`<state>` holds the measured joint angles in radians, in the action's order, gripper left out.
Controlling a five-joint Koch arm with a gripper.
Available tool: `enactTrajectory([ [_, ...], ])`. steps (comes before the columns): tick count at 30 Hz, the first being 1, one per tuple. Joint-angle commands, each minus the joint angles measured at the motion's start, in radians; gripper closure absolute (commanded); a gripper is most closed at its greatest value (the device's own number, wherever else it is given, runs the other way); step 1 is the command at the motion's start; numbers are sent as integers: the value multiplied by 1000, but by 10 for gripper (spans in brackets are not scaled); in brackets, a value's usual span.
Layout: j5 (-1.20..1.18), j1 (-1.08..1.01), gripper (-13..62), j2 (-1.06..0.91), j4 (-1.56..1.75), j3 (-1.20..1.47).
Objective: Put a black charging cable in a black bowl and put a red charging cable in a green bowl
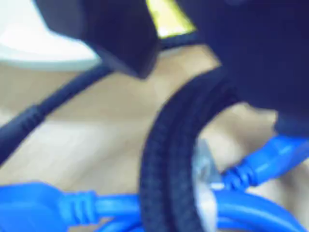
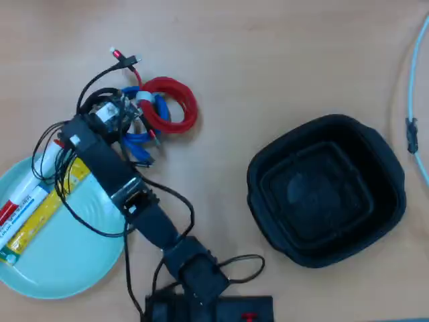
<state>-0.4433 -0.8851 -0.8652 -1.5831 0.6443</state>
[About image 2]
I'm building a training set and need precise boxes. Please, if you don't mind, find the white toothpaste tube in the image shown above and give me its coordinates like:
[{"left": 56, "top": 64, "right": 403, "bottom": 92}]
[{"left": 0, "top": 139, "right": 68, "bottom": 252}]

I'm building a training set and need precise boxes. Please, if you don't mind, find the yellow tube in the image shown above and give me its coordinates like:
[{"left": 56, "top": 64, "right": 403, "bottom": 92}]
[{"left": 0, "top": 156, "right": 92, "bottom": 266}]

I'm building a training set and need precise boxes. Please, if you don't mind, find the black cable clip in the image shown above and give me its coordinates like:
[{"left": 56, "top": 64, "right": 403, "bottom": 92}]
[{"left": 405, "top": 117, "right": 419, "bottom": 154}]

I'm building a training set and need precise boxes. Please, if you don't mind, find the blue charging cable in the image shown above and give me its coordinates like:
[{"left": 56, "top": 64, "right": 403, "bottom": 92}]
[{"left": 119, "top": 85, "right": 170, "bottom": 168}]

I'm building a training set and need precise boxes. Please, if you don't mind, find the black robot wiring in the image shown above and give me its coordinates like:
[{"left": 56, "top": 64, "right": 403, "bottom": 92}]
[{"left": 32, "top": 120, "right": 266, "bottom": 322}]

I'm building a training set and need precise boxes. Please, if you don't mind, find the white cable tie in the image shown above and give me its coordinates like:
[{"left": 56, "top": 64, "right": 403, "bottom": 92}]
[{"left": 135, "top": 90, "right": 158, "bottom": 105}]

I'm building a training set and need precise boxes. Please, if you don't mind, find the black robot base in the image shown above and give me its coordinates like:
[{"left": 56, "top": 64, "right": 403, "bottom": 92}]
[{"left": 144, "top": 284, "right": 275, "bottom": 322}]

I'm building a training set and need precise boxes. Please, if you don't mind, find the light blue plate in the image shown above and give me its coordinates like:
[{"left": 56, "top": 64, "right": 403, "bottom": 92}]
[{"left": 0, "top": 154, "right": 135, "bottom": 300}]

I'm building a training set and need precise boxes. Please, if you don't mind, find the black charging cable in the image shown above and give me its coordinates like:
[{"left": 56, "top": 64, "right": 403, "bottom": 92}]
[{"left": 76, "top": 55, "right": 143, "bottom": 144}]

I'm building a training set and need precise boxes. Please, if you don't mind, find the light blue cable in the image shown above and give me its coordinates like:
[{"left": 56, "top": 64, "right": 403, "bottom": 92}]
[{"left": 406, "top": 13, "right": 429, "bottom": 187}]

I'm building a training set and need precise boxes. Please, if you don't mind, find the black bowl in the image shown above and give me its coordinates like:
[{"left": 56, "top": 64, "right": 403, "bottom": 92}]
[{"left": 246, "top": 113, "right": 407, "bottom": 268}]

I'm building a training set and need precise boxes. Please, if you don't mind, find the red charging cable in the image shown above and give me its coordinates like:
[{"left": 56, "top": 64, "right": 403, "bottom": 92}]
[{"left": 109, "top": 46, "right": 199, "bottom": 146}]

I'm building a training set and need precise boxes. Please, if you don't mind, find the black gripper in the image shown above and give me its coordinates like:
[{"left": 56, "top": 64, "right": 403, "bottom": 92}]
[{"left": 80, "top": 95, "right": 140, "bottom": 136}]

